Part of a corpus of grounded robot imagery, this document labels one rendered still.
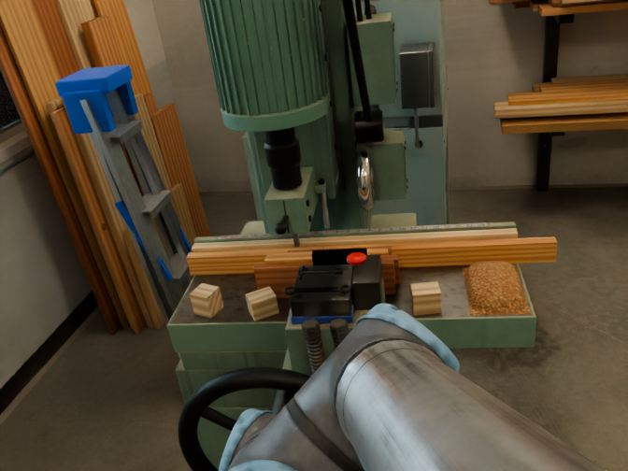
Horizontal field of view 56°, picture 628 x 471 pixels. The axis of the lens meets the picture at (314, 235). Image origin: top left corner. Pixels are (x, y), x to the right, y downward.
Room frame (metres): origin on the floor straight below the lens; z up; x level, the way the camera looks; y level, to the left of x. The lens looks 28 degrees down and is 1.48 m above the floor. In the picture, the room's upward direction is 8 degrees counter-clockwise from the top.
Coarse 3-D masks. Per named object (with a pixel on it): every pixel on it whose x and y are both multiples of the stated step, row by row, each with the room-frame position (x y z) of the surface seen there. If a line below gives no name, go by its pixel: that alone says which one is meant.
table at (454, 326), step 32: (192, 288) 0.94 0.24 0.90; (224, 288) 0.92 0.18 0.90; (256, 288) 0.91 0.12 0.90; (448, 288) 0.82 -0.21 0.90; (192, 320) 0.83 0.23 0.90; (224, 320) 0.82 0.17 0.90; (448, 320) 0.74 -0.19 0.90; (480, 320) 0.73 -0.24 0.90; (512, 320) 0.72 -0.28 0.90; (288, 352) 0.75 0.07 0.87
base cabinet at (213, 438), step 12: (216, 408) 0.82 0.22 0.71; (228, 408) 0.82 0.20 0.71; (240, 408) 0.81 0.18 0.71; (264, 408) 0.80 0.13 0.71; (204, 420) 0.83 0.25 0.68; (204, 432) 0.83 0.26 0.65; (216, 432) 0.82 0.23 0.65; (228, 432) 0.82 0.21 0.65; (204, 444) 0.83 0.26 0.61; (216, 444) 0.82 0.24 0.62; (216, 456) 0.83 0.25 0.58
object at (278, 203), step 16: (304, 176) 0.99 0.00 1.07; (272, 192) 0.94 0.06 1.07; (288, 192) 0.93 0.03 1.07; (304, 192) 0.92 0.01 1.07; (272, 208) 0.91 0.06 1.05; (288, 208) 0.90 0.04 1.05; (304, 208) 0.90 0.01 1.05; (272, 224) 0.91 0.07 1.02; (288, 224) 0.90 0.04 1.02; (304, 224) 0.90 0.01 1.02
